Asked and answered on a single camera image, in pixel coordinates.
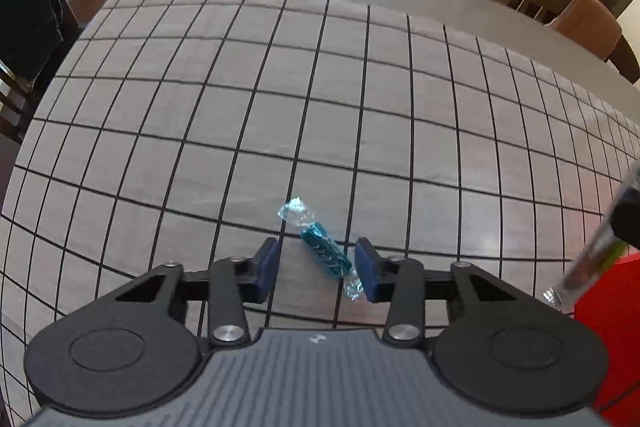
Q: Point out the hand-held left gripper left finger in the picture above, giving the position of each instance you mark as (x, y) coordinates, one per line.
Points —
(267, 263)

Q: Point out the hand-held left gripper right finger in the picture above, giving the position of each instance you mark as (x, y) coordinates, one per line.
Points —
(367, 272)

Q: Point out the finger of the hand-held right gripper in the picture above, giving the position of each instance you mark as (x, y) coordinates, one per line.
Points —
(628, 217)

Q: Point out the teal candy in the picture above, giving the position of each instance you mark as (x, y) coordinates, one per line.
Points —
(322, 249)

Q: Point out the clear plastic tube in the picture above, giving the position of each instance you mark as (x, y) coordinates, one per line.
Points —
(592, 257)

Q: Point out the red cardboard box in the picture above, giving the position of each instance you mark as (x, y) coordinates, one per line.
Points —
(612, 332)

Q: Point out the black grid tablecloth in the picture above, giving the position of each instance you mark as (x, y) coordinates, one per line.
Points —
(320, 107)

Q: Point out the black chair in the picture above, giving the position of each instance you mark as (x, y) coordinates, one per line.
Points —
(30, 12)

